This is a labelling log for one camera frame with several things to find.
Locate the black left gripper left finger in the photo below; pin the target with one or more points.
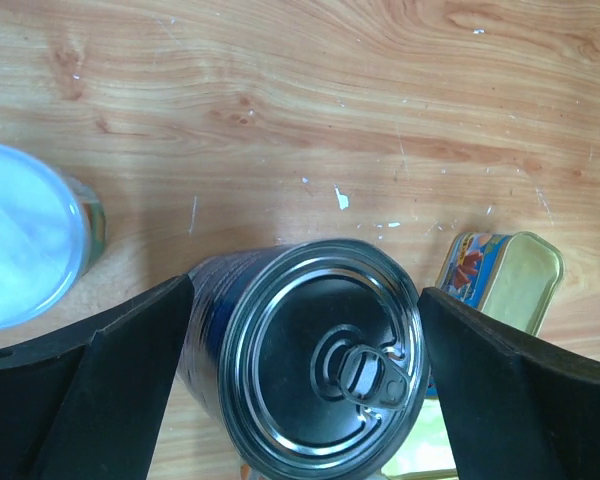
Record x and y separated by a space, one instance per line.
87 401

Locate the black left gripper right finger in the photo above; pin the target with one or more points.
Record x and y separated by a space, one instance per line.
515 406

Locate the gold sardine tin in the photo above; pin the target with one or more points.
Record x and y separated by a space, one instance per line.
511 278
426 453

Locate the short green can white lid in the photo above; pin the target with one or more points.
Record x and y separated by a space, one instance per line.
52 230

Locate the blue can silver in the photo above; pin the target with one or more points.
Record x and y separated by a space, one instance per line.
311 356

